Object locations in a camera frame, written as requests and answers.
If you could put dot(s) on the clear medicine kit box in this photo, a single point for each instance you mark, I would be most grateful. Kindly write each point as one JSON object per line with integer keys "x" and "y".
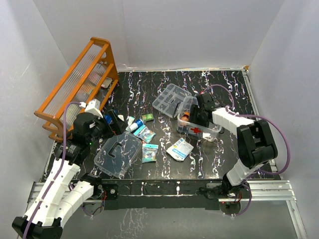
{"x": 209, "y": 133}

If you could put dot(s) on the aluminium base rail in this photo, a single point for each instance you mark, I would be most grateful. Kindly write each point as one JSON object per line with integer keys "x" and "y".
{"x": 260, "y": 190}

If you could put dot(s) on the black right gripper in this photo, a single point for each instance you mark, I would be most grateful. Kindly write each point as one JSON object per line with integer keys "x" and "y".
{"x": 194, "y": 109}

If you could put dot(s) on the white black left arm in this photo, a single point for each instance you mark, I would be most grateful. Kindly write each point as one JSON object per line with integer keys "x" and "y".
{"x": 51, "y": 210}

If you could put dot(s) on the orange wooden rack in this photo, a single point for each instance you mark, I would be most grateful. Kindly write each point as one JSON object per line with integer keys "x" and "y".
{"x": 92, "y": 75}

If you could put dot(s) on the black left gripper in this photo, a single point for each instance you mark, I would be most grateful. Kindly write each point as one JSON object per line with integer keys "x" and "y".
{"x": 118, "y": 126}

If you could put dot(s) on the teal tape packet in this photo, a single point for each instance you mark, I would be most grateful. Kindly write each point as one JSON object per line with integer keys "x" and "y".
{"x": 144, "y": 133}
{"x": 149, "y": 152}

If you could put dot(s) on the brown bottle orange cap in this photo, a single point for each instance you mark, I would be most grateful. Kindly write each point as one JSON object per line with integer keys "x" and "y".
{"x": 185, "y": 117}

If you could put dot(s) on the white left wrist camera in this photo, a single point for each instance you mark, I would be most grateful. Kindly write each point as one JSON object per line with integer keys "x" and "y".
{"x": 93, "y": 107}

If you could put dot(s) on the clear kit lid black handle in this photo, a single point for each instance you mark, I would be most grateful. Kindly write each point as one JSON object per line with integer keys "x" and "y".
{"x": 117, "y": 154}

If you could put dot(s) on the blue stapler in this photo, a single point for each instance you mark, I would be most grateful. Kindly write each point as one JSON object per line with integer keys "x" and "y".
{"x": 109, "y": 119}

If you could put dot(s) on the white wrapped bandage right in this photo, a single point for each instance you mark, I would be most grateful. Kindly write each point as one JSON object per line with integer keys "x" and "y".
{"x": 131, "y": 120}

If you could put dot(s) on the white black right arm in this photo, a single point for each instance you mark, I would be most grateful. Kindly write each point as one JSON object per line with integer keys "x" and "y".
{"x": 255, "y": 142}

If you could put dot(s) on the green medicine carton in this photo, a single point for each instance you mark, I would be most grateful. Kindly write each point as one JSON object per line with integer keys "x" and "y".
{"x": 147, "y": 117}

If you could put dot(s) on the white gauze pad packet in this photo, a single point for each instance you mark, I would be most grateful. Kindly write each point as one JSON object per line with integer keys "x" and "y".
{"x": 180, "y": 150}

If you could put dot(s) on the clear compartment organizer tray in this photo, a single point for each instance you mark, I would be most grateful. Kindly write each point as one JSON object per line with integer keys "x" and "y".
{"x": 169, "y": 100}

